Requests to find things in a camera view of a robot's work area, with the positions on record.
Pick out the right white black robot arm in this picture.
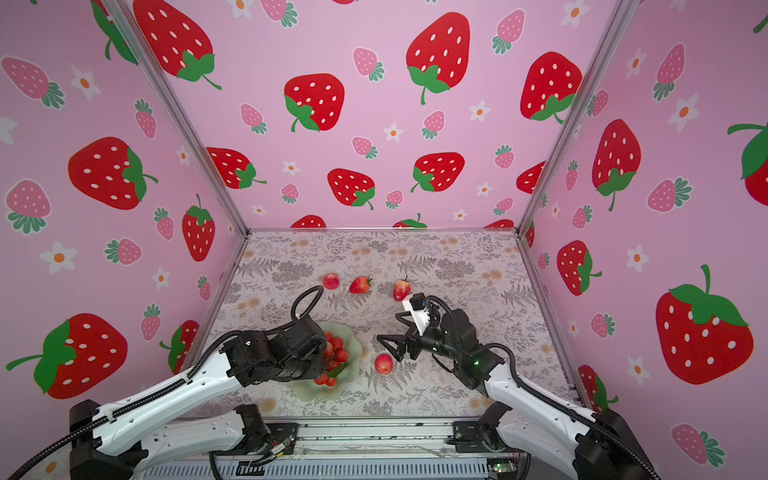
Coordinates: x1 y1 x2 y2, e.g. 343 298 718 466
377 294 660 479

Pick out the small red peach back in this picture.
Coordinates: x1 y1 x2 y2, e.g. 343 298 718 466
322 273 340 290

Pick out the green wavy fruit bowl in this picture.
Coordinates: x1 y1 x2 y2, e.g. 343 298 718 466
288 322 362 402

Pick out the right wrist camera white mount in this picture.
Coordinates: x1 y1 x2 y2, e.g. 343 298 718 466
402 293 432 336

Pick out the small red peach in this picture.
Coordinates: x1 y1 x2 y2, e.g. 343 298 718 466
322 273 340 290
374 353 394 375

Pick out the small red peach front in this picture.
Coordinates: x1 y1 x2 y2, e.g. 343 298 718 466
374 353 394 375

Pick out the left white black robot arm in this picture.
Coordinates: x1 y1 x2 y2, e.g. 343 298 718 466
11 308 326 479

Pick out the red yellow apple with stem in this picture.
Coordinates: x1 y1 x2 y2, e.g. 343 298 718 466
393 278 412 302

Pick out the red strawberry with green leaves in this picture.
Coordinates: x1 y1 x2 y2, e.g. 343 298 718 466
349 276 372 295

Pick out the red cherry bunch with leaf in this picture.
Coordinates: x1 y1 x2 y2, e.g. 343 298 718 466
314 331 350 387

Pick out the aluminium rail base frame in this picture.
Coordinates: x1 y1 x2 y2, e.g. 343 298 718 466
116 413 631 480

